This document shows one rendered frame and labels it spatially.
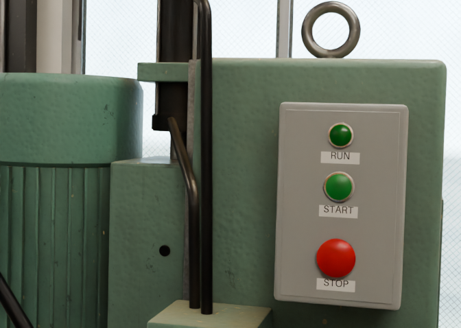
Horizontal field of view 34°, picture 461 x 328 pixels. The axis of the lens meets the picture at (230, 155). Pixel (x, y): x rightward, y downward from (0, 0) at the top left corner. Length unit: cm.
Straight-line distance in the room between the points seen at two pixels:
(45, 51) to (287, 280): 174
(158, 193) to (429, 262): 26
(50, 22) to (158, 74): 153
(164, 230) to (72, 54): 161
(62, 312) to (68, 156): 16
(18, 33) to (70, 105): 148
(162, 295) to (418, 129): 29
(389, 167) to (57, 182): 34
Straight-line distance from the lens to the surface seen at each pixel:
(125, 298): 77
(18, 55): 223
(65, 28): 229
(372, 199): 59
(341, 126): 59
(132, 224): 75
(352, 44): 76
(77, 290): 79
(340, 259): 59
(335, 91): 66
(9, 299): 73
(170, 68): 76
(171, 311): 66
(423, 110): 65
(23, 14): 223
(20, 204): 78
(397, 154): 59
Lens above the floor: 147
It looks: 3 degrees down
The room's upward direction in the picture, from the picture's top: 2 degrees clockwise
